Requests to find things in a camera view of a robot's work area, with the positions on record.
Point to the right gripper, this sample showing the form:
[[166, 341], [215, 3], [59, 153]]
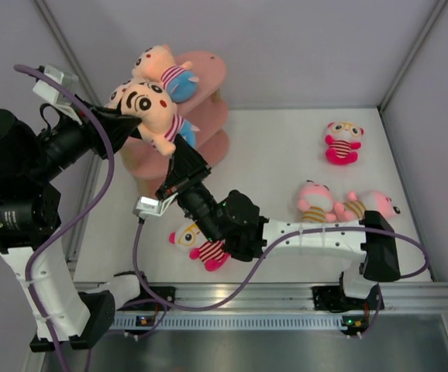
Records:
[[187, 172]]

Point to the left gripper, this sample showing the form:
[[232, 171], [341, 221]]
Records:
[[118, 125]]

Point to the black-haired boy doll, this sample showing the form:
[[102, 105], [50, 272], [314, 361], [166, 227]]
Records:
[[160, 122]]

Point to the peach pig toy blue shorts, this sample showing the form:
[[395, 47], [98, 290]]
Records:
[[157, 64]]

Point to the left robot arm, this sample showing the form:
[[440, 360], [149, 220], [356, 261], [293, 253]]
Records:
[[29, 216]]

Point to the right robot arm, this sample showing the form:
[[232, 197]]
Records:
[[234, 228]]

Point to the white panda toy yellow glasses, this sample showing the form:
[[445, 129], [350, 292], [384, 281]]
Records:
[[190, 239]]

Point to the pink frog toy striped shirt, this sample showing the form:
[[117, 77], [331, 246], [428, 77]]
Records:
[[316, 203]]

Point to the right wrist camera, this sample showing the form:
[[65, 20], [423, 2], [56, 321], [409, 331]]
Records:
[[145, 206]]

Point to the white slotted cable duct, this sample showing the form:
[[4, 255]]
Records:
[[129, 322]]

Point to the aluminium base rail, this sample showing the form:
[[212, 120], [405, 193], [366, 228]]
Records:
[[405, 297]]

